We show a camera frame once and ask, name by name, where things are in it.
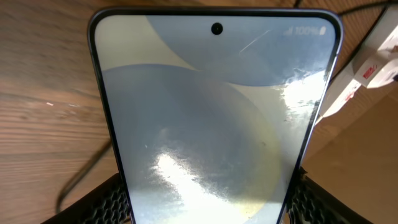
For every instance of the white power strip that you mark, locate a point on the white power strip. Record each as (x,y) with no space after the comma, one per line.
(344,86)

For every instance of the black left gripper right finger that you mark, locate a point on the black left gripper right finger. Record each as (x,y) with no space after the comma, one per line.
(308,202)

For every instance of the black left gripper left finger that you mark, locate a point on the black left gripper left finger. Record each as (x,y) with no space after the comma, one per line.
(106,204)

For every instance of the Galaxy smartphone blue screen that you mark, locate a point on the Galaxy smartphone blue screen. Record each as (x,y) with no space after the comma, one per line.
(210,109)

